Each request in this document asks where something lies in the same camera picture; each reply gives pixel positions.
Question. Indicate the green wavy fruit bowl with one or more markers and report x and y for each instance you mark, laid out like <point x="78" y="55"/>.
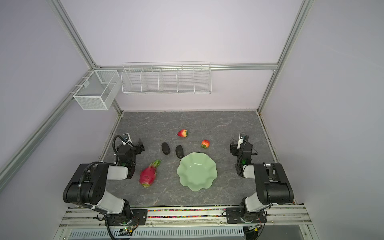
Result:
<point x="197" y="171"/>

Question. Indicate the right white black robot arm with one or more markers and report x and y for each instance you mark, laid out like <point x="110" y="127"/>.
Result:
<point x="272" y="186"/>

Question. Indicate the dark avocado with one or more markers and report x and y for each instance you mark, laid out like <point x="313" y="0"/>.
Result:
<point x="165" y="148"/>
<point x="179" y="151"/>

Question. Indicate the long white wire basket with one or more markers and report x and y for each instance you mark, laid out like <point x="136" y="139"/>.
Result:
<point x="167" y="78"/>

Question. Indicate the pink dragon fruit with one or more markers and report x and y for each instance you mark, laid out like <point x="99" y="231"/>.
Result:
<point x="148" y="175"/>

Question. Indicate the red strawberry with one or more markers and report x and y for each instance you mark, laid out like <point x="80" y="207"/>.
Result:
<point x="205" y="144"/>
<point x="183" y="133"/>

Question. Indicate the aluminium front rail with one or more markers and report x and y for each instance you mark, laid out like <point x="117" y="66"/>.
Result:
<point x="217" y="216"/>

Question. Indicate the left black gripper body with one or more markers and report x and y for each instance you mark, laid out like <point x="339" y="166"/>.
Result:
<point x="138" y="147"/>

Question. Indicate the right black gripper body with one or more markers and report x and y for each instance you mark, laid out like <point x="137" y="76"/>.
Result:
<point x="236" y="148"/>

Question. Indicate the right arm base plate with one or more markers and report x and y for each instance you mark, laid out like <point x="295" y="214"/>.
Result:
<point x="238" y="216"/>

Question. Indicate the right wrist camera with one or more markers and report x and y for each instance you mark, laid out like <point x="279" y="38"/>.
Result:
<point x="241" y="139"/>

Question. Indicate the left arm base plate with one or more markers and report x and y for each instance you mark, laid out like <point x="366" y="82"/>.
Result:
<point x="137" y="217"/>

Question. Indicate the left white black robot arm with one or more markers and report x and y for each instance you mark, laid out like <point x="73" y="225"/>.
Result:
<point x="87" y="187"/>

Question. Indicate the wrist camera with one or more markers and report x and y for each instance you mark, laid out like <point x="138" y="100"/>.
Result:
<point x="241" y="139"/>
<point x="127" y="139"/>

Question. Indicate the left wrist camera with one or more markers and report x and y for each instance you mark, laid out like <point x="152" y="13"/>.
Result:
<point x="127" y="139"/>

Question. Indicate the small white mesh basket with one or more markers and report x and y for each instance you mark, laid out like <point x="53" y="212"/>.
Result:
<point x="99" y="90"/>

